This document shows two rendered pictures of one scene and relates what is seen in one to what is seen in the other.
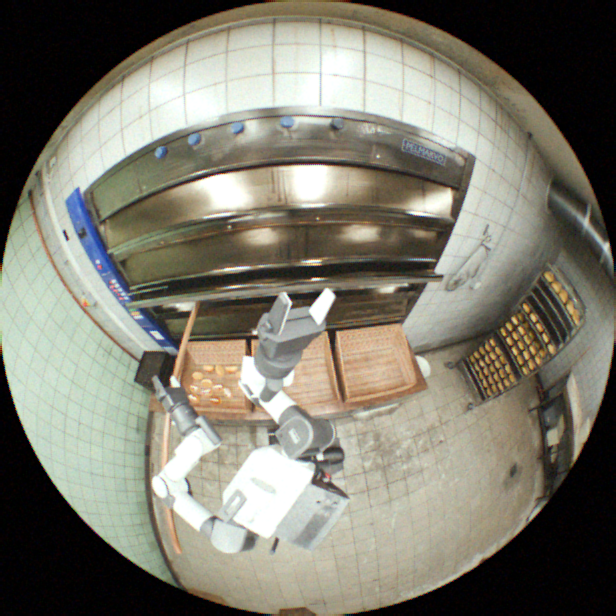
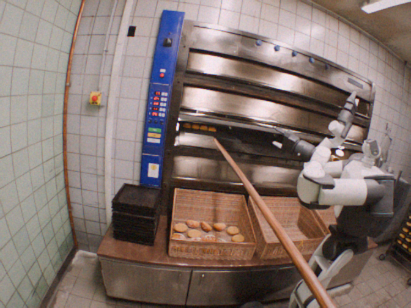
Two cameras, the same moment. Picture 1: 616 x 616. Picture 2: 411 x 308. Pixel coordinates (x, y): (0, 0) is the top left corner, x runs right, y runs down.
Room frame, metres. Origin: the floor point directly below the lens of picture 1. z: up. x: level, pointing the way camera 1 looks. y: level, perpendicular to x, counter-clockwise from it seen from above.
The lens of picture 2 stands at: (-0.85, 0.86, 1.53)
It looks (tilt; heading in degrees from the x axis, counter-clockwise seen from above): 14 degrees down; 358
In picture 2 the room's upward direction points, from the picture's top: 9 degrees clockwise
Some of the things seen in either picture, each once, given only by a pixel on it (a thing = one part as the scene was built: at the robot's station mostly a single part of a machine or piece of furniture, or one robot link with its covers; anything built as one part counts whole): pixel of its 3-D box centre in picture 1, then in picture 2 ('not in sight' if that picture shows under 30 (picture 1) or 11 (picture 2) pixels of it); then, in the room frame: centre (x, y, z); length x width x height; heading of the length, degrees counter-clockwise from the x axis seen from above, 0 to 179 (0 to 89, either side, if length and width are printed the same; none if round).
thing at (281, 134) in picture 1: (264, 136); (301, 62); (0.74, 0.15, 1.99); 1.80 x 0.08 x 0.21; 97
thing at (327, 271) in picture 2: not in sight; (322, 274); (-0.18, 0.11, 0.78); 0.18 x 0.15 x 0.47; 6
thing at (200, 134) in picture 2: not in sight; (211, 134); (1.26, 0.76, 1.20); 0.55 x 0.36 x 0.03; 96
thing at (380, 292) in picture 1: (282, 300); (283, 161); (0.74, 0.15, 1.16); 1.80 x 0.06 x 0.04; 97
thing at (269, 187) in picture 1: (268, 187); (300, 85); (0.71, 0.15, 1.80); 1.79 x 0.11 x 0.19; 97
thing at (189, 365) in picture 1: (213, 376); (210, 223); (0.38, 0.70, 0.72); 0.56 x 0.49 x 0.28; 96
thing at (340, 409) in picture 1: (283, 392); (257, 266); (0.42, 0.22, 0.29); 2.42 x 0.56 x 0.58; 97
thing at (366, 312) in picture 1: (285, 317); (280, 177); (0.71, 0.15, 1.02); 1.79 x 0.11 x 0.19; 97
